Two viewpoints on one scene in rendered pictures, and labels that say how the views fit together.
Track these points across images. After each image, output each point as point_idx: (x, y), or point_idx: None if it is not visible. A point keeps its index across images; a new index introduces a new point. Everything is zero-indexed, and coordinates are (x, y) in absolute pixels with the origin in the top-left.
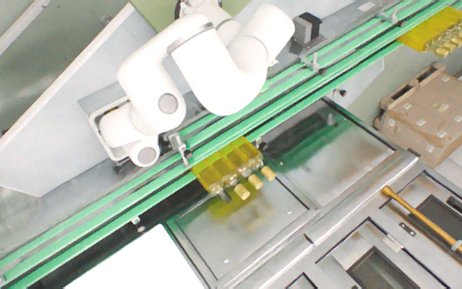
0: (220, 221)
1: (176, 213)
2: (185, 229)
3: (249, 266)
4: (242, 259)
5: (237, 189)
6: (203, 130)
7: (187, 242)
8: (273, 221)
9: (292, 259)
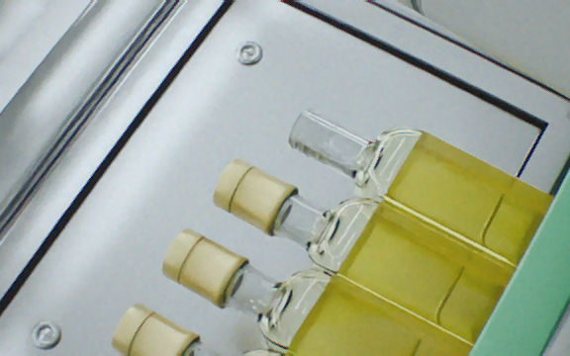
0: (341, 189)
1: (557, 150)
2: (475, 107)
3: (144, 54)
4: (180, 73)
5: (276, 181)
6: None
7: (434, 56)
8: (100, 267)
9: None
